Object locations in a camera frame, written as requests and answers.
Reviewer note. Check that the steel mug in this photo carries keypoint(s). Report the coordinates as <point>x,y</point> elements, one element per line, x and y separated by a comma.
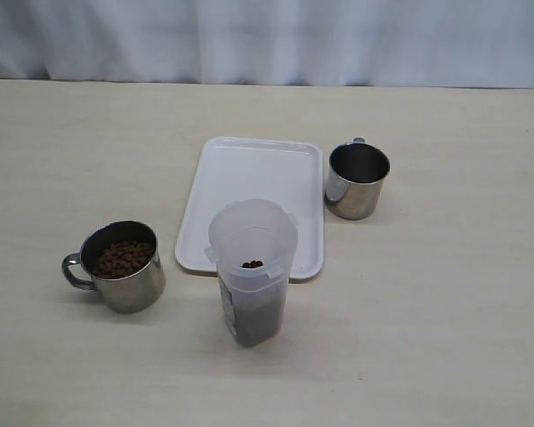
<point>356,175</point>
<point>124,295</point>

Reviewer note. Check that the clear plastic tall container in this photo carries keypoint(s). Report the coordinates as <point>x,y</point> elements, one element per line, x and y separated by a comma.
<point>252,244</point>

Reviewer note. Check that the white plastic tray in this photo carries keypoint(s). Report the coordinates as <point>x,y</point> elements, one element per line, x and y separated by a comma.
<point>230,169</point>

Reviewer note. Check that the white backdrop curtain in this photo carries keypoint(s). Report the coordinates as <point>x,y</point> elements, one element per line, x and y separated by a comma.
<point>320,43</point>

